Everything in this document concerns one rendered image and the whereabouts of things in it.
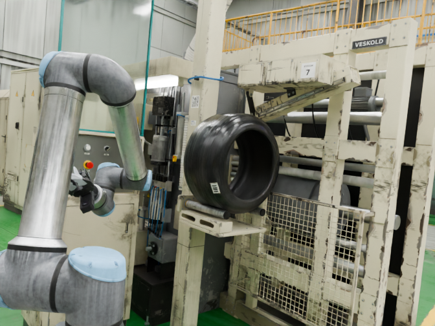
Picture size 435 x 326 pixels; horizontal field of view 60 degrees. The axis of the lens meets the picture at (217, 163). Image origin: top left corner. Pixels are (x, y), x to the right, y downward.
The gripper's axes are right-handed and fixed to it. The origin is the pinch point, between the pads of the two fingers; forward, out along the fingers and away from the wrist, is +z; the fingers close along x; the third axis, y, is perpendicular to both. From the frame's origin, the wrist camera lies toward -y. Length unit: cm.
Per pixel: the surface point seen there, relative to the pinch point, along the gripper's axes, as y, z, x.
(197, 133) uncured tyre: 31, -61, 54
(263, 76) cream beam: 52, -68, 105
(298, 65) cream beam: 38, -52, 119
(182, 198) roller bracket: 14, -92, 31
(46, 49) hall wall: 796, -622, -120
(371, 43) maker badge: 31, -51, 161
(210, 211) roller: -5, -81, 42
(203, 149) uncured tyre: 18, -57, 52
